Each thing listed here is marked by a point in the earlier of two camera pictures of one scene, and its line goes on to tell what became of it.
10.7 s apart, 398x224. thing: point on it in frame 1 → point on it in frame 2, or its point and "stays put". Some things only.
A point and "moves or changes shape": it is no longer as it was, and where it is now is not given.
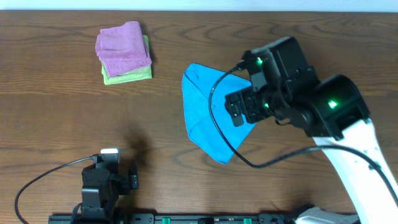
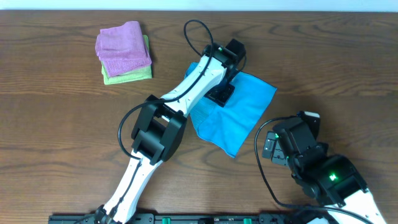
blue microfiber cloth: x=197 y=82 moves or changes shape
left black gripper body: x=132 y=179 → x=219 y=94
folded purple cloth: x=122 y=48 stays put
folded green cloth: x=141 y=73 stays put
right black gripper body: x=241 y=106 → x=274 y=147
